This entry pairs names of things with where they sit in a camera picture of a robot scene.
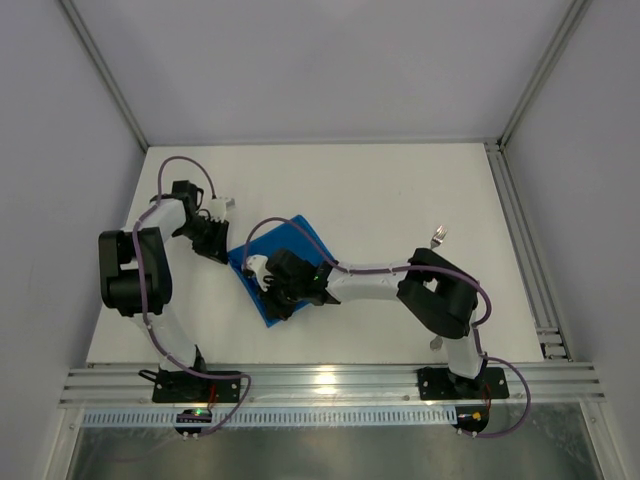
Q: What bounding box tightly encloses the left controller board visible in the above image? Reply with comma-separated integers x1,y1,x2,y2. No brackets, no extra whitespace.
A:
174,408,213,440

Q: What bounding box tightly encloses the silver table knife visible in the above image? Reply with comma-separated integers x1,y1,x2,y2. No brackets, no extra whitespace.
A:
429,336,443,352

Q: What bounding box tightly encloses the left aluminium frame post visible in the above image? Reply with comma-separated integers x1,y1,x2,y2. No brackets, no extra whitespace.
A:
56,0,150,153

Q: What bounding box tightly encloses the purple cable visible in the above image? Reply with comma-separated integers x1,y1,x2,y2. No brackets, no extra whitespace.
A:
132,155,254,437
242,215,532,441

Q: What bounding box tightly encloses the right aluminium frame post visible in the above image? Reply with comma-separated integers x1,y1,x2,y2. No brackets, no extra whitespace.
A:
497,0,592,150

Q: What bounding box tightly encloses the aluminium front rail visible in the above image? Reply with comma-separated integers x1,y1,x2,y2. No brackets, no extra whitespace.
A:
59,362,605,408

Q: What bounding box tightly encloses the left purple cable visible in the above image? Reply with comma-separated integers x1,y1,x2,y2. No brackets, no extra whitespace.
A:
132,155,254,437

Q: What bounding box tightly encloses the aluminium frame post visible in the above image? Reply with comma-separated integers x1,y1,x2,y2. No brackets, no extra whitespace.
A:
56,0,150,153
497,0,592,150

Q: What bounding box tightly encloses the slotted grey cable duct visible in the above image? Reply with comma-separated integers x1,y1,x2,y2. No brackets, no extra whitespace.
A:
81,405,456,428

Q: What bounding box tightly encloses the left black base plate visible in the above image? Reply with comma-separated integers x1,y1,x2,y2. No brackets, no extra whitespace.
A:
138,369,241,404

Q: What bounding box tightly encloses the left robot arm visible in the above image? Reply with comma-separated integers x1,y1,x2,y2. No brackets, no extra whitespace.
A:
98,180,235,380

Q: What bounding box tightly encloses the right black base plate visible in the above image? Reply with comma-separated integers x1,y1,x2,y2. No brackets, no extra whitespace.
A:
416,363,510,400

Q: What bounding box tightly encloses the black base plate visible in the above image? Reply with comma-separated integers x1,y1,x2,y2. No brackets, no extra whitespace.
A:
138,369,241,404
416,363,510,400

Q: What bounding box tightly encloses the right aluminium side rail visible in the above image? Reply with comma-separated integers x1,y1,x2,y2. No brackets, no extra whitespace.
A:
484,140,574,362

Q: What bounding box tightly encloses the controller board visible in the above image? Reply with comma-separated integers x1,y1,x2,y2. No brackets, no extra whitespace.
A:
453,407,490,436
174,408,213,440

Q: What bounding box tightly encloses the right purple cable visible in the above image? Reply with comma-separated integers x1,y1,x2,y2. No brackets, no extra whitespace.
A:
242,215,532,441

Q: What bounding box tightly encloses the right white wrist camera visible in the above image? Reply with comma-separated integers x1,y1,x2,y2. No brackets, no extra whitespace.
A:
243,255,269,278

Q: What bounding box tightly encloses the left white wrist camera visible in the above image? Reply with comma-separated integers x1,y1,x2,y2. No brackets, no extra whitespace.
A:
205,197,235,222

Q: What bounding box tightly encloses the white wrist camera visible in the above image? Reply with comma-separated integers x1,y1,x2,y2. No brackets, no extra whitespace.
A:
243,255,269,278
205,197,235,222

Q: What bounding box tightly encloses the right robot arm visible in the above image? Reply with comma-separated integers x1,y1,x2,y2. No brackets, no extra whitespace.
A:
245,248,486,399

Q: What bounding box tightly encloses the blue satin napkin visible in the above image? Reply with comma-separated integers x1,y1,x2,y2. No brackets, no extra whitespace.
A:
228,215,334,328

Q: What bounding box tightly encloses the right controller board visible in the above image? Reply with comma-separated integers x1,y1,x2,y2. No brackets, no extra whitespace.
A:
453,407,490,436

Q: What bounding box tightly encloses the silver fork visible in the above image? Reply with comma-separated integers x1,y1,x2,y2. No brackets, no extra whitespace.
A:
430,225,448,249

